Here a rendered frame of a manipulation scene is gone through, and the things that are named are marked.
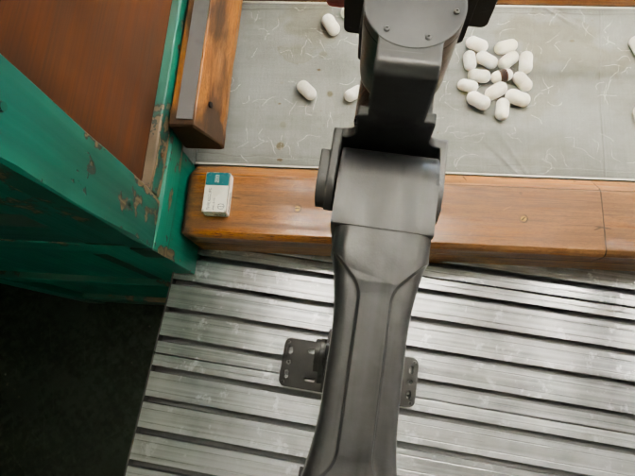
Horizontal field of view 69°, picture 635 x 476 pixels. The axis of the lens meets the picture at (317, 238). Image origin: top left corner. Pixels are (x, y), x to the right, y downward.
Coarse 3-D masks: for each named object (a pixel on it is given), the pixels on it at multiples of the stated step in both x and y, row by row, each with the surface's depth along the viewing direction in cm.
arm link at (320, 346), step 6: (318, 342) 57; (324, 342) 57; (318, 348) 57; (324, 348) 57; (318, 354) 57; (324, 354) 56; (318, 360) 57; (318, 366) 57; (318, 372) 58; (318, 378) 59
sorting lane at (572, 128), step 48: (240, 48) 76; (288, 48) 75; (336, 48) 75; (528, 48) 73; (576, 48) 73; (624, 48) 72; (240, 96) 74; (288, 96) 73; (336, 96) 73; (576, 96) 71; (624, 96) 70; (240, 144) 71; (288, 144) 71; (480, 144) 70; (528, 144) 69; (576, 144) 69; (624, 144) 68
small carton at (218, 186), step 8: (208, 176) 65; (216, 176) 65; (224, 176) 65; (208, 184) 65; (216, 184) 65; (224, 184) 65; (208, 192) 65; (216, 192) 65; (224, 192) 65; (208, 200) 65; (216, 200) 64; (224, 200) 64; (208, 208) 64; (216, 208) 64; (224, 208) 64
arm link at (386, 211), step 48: (336, 192) 30; (384, 192) 30; (432, 192) 30; (336, 240) 30; (384, 240) 29; (336, 288) 29; (384, 288) 28; (336, 336) 28; (384, 336) 28; (336, 384) 27; (384, 384) 27; (336, 432) 26; (384, 432) 26
